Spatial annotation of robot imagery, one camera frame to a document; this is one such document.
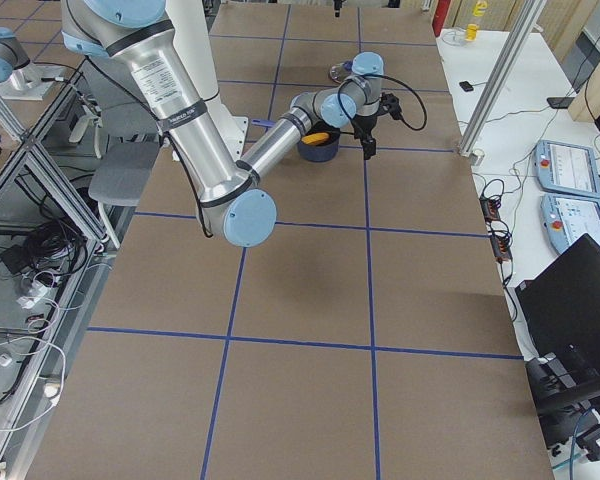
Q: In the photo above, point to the lower blue teach pendant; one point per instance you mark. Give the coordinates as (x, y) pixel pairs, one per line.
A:
(567, 218)

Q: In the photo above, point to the black laptop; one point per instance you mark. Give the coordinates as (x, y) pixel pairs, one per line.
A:
(562, 304)

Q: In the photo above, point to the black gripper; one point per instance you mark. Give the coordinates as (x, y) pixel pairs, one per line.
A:
(365, 123)

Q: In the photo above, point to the upper blue teach pendant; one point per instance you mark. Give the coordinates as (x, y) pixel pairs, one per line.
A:
(567, 168)

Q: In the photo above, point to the aluminium frame post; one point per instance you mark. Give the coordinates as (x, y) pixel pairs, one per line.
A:
(513, 46)

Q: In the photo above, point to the dark blue saucepan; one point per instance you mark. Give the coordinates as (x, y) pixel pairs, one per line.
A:
(320, 149)

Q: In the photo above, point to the yellow cup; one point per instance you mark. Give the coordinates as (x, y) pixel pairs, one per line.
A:
(471, 32)

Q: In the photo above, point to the glass pot lid blue knob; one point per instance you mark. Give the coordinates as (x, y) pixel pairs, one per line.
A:
(339, 72)

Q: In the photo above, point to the yellow corn cob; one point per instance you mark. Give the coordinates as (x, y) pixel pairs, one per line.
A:
(315, 139)

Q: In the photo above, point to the blue teach pendant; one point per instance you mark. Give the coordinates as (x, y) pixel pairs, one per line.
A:
(567, 218)
(567, 168)

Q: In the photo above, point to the black power adapter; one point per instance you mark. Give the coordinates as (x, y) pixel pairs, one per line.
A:
(15, 258)

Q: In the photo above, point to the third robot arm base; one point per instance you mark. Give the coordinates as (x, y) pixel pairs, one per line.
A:
(20, 77)

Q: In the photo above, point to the grey office chair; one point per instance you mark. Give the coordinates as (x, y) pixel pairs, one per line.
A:
(121, 178)

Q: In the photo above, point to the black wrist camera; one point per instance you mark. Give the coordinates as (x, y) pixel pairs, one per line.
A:
(390, 104)

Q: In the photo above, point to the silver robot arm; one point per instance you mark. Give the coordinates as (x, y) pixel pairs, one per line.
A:
(165, 46)

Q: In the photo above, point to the small black square device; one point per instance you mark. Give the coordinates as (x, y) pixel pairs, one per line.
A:
(466, 86)

